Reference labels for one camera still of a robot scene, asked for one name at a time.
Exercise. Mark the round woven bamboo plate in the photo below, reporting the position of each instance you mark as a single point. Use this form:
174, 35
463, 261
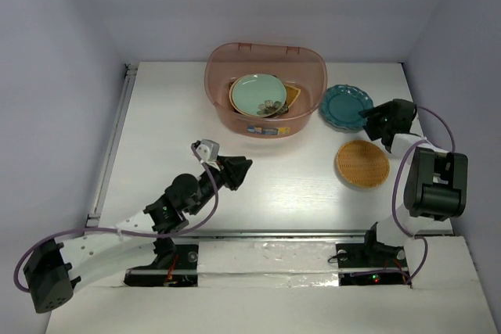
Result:
362, 164

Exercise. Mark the light green floral plate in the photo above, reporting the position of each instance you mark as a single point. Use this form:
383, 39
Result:
267, 94

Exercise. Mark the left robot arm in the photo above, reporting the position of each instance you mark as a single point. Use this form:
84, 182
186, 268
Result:
60, 265

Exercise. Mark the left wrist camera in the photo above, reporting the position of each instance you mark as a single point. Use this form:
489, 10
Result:
206, 151

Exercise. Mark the aluminium rail frame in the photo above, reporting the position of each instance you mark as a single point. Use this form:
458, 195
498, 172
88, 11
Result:
292, 186

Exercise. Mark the yellow round plate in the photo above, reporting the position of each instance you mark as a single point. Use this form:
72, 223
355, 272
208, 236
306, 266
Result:
239, 97

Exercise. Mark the pink translucent plastic bin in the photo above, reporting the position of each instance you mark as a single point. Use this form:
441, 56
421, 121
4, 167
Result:
298, 66

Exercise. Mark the teal scalloped plate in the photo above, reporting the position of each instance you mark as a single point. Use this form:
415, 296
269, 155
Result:
341, 106

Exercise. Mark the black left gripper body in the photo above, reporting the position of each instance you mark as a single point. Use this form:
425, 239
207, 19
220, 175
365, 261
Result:
218, 174

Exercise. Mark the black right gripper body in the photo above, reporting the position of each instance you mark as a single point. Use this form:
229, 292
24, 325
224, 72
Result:
376, 129

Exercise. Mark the black floral square plate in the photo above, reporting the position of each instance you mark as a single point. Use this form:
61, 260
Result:
285, 109

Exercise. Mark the triangular woven bamboo plate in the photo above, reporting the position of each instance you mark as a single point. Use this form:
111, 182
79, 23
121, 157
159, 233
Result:
293, 93

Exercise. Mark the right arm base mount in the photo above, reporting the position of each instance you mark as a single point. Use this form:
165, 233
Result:
370, 263

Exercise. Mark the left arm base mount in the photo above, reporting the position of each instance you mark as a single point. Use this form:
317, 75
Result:
177, 269

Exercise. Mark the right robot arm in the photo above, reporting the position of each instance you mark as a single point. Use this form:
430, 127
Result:
430, 184

